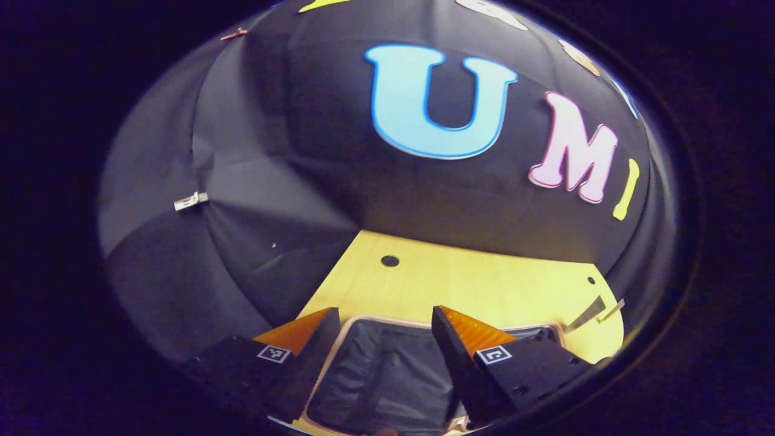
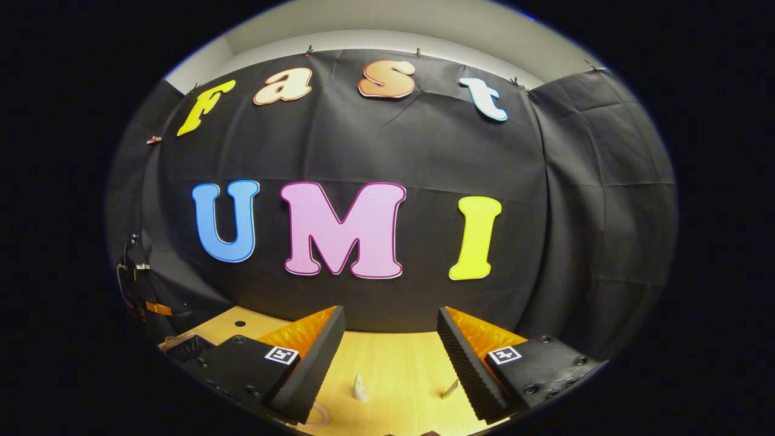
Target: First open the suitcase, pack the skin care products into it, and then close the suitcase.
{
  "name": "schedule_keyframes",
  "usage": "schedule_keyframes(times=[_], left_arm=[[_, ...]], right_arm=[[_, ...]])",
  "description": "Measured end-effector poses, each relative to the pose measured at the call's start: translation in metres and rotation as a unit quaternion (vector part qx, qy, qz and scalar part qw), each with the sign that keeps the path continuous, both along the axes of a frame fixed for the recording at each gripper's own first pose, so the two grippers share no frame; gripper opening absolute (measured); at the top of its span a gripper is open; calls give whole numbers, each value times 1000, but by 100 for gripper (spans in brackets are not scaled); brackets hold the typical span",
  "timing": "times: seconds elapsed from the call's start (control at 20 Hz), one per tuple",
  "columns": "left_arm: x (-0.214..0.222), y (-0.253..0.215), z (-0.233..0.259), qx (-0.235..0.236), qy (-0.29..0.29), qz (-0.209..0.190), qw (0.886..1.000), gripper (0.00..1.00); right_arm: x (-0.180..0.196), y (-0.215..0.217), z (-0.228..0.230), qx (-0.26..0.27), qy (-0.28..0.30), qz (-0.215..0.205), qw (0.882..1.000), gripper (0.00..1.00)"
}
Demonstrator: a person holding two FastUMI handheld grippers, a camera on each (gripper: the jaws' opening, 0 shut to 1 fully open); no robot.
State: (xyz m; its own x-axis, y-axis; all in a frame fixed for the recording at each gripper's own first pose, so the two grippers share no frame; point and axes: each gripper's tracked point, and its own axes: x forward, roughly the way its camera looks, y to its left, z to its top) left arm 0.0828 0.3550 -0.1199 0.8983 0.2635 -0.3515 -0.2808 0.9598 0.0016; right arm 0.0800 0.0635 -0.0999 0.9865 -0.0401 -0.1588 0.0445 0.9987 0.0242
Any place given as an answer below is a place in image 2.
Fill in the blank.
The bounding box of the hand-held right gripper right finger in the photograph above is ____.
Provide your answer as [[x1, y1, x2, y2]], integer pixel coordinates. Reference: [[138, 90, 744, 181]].
[[436, 306, 607, 424]]

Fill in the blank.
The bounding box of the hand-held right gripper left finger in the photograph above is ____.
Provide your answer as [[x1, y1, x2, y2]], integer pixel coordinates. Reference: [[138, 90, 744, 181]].
[[180, 305, 346, 426]]

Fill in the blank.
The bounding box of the pink suitcase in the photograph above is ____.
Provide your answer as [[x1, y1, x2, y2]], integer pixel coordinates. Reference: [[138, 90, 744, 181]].
[[159, 332, 332, 432]]

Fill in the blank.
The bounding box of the black backdrop cloth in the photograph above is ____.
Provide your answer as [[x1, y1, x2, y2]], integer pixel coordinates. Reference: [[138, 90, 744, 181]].
[[106, 48, 679, 361]]

